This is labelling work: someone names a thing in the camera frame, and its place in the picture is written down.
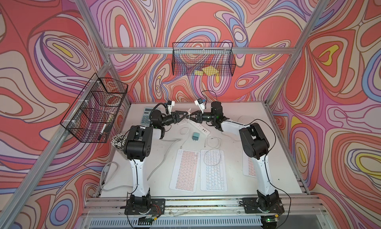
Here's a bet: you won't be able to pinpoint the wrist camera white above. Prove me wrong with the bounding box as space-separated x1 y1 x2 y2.
194 98 206 113
166 100 175 115

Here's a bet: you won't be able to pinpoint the clear cup of pens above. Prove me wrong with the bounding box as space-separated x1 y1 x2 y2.
111 134 127 153

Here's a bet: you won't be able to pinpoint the yellow sticky notes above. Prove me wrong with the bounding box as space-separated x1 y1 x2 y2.
193 66 219 76

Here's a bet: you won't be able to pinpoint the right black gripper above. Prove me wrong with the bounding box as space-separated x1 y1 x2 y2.
186 109 216 124

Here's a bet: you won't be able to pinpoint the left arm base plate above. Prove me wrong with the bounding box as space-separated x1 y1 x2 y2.
124 197 166 216

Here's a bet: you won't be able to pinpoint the white power strip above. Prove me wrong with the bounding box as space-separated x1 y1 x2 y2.
195 123 210 136

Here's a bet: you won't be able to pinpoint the pink keyboard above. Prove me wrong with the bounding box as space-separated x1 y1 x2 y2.
169 149 200 193
242 152 257 177

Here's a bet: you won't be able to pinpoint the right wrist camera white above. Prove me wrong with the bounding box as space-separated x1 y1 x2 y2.
194 98 206 113

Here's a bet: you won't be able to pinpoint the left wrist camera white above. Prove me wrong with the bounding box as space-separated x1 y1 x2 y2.
166 100 175 115

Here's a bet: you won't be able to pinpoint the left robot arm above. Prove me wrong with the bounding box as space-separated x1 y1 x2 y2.
122 101 190 199

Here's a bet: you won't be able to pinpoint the black wire basket back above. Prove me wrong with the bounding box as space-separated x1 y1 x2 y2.
172 41 237 76

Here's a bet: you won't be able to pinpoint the black wire basket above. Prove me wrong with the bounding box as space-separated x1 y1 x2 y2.
172 41 237 76
60 73 128 143

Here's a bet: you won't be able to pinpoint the white cable of keyboard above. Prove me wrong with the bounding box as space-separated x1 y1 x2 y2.
178 108 192 149
203 135 224 167

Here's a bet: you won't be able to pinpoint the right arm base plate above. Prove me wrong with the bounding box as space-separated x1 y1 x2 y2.
239 197 285 215

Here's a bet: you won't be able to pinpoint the teal USB charger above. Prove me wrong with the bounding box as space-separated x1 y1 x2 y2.
192 132 200 141

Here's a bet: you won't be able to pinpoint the black wire basket left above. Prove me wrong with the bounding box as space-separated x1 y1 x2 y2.
60 73 128 143

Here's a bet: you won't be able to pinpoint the white keyboard middle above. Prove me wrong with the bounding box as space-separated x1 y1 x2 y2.
200 149 228 192

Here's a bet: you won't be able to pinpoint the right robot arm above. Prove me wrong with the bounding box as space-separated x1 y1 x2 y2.
188 101 279 202

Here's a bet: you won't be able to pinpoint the blue calculator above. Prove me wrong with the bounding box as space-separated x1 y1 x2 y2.
140 107 153 127

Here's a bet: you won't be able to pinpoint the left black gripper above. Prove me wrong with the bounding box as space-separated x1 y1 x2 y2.
159 113 187 129

